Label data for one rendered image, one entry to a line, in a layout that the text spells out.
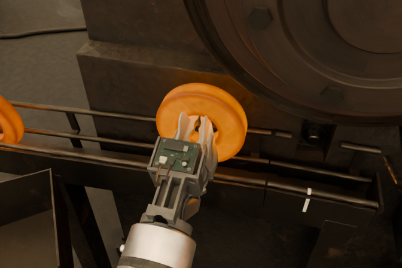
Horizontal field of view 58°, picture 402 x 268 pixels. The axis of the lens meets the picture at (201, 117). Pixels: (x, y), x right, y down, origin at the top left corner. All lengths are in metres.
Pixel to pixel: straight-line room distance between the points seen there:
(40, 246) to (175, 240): 0.38
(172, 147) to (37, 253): 0.39
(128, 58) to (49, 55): 1.86
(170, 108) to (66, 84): 1.68
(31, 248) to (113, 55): 0.40
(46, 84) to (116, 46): 1.55
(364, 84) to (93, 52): 0.50
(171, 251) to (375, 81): 0.30
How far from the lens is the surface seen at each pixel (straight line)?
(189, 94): 0.57
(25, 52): 2.64
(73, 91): 2.17
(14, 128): 0.89
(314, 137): 0.74
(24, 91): 2.27
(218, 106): 0.57
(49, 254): 0.78
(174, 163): 0.49
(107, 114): 0.80
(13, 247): 0.82
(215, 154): 0.56
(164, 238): 0.46
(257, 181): 0.69
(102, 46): 0.76
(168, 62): 0.69
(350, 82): 0.43
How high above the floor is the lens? 1.25
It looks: 42 degrees down
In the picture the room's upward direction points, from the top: straight up
